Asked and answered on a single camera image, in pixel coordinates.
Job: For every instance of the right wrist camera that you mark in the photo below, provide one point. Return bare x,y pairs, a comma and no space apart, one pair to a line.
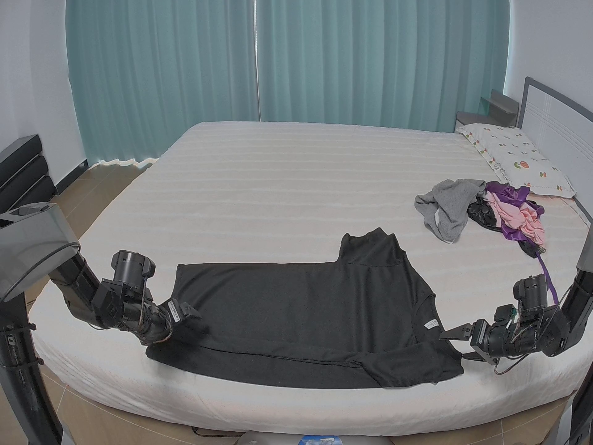
503,315

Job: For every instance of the bed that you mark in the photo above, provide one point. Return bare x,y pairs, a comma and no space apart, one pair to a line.
287,193

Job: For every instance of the white printed pillow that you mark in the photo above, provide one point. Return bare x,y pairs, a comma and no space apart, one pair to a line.
514,155

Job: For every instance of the blue-green curtain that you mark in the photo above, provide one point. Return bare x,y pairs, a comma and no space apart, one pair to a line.
380,49
162,63

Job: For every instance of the black T-shirt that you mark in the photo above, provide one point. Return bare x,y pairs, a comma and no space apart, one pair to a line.
301,308

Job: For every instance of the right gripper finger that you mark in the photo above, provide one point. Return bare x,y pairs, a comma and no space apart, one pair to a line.
476,356
461,333

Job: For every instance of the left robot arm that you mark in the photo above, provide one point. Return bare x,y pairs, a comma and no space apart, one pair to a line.
28,257

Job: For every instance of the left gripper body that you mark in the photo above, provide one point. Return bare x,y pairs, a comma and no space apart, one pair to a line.
157,322

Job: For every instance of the grey bedside table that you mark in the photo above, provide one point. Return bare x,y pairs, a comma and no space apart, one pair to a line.
493,109

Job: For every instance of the grey garment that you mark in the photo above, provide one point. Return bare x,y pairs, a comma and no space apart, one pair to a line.
449,202

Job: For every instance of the pile of clothes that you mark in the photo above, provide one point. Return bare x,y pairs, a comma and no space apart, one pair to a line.
516,216

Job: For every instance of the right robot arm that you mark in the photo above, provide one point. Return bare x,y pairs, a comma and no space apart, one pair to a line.
570,313

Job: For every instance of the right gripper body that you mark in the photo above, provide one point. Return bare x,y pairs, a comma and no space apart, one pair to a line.
495,341

